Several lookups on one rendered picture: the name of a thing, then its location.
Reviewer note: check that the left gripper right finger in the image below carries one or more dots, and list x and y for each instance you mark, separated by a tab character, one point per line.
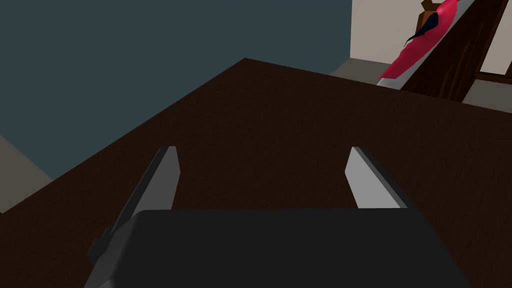
372	188

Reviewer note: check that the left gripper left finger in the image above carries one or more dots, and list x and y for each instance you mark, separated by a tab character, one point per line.
160	188

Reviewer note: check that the dark brown wooden table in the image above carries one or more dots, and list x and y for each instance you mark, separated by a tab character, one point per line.
272	140

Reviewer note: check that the wooden bed with red blanket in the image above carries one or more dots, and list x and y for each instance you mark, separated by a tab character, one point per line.
444	56

